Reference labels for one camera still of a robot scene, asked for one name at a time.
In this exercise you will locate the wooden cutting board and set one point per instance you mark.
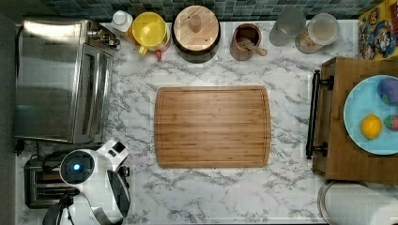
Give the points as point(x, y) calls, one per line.
point(212, 127)

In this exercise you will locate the silver toaster oven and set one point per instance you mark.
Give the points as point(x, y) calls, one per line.
point(63, 79)

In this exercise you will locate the black toaster lever knob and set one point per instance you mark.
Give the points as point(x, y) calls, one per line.
point(124, 172)

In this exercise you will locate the bread slice in toaster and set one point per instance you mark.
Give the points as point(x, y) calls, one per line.
point(51, 177)

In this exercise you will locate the glass jar with clear lid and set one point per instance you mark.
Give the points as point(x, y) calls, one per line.
point(322, 30)

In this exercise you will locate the red toy strawberry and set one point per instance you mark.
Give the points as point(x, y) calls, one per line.
point(391, 122)

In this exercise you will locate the white bottle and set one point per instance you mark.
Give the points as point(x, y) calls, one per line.
point(121, 21)

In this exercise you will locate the colourful cereal box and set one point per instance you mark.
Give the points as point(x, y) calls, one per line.
point(378, 32)

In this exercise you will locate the black canister with wooden lid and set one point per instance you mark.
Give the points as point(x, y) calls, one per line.
point(196, 33)

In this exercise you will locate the silver two-slot toaster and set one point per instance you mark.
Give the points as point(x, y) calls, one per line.
point(40, 184)

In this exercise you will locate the light blue plate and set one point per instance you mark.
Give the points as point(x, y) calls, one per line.
point(362, 101)

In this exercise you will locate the frosted glass tumbler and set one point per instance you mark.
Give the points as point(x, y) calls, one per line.
point(290, 22)

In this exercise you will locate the yellow mug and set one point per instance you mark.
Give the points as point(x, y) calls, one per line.
point(151, 33)

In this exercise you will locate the purple toy fruit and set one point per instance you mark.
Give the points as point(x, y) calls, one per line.
point(387, 89)

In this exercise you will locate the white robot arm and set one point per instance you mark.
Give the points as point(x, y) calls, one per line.
point(75, 210)

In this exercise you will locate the brown wooden cup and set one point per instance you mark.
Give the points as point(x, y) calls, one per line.
point(246, 41)

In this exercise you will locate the yellow lemon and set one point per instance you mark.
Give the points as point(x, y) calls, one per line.
point(370, 126)

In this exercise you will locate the wooden tray with black handle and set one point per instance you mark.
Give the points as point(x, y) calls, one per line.
point(333, 153)

